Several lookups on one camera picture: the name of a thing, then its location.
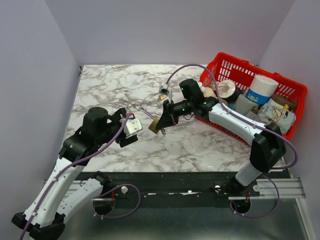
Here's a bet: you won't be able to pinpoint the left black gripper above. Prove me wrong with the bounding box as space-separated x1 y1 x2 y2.
96 108 139 148

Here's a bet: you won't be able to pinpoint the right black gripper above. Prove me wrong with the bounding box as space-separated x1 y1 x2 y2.
155 99 194 130

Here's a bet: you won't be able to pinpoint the silver keys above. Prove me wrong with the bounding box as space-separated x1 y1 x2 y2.
160 128 166 136

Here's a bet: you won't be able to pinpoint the large brass padlock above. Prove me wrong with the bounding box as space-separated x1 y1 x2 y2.
139 107 159 134

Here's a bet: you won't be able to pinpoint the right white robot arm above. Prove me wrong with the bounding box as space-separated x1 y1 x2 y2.
155 78 287 196

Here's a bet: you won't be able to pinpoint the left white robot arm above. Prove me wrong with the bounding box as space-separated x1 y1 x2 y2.
11 107 143 240

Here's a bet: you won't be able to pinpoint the white lotion bottle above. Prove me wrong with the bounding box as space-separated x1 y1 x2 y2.
198 82 217 99

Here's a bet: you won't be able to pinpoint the white round lid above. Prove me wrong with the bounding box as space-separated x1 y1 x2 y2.
217 79 241 102

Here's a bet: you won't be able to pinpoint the grey paper cup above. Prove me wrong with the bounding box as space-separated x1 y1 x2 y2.
234 94 259 116

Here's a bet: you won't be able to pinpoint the red plastic basket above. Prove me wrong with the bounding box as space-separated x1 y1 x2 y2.
207 52 308 140

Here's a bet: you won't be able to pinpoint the white toilet paper roll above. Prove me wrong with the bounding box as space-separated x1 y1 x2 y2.
245 74 279 105

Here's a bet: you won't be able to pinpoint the white printed bag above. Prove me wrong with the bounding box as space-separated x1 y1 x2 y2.
258 103 296 135

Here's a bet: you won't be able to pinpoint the brown round container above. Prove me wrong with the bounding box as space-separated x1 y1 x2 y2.
271 94 297 112

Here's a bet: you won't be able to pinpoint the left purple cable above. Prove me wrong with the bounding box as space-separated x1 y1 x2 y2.
18 112 135 240

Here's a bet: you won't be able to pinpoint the purple cable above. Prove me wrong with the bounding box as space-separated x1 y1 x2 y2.
18 112 135 240
166 63 299 169

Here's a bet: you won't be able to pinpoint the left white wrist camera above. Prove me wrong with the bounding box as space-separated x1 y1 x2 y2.
123 113 143 138

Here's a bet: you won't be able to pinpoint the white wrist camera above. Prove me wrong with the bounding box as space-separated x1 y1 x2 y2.
123 113 143 138
158 85 174 104

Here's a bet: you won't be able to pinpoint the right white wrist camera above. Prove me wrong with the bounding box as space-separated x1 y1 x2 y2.
158 85 174 104

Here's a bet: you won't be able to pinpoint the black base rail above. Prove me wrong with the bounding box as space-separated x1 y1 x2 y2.
72 171 293 210

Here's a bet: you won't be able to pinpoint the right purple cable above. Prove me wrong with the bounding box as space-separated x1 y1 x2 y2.
166 63 299 169

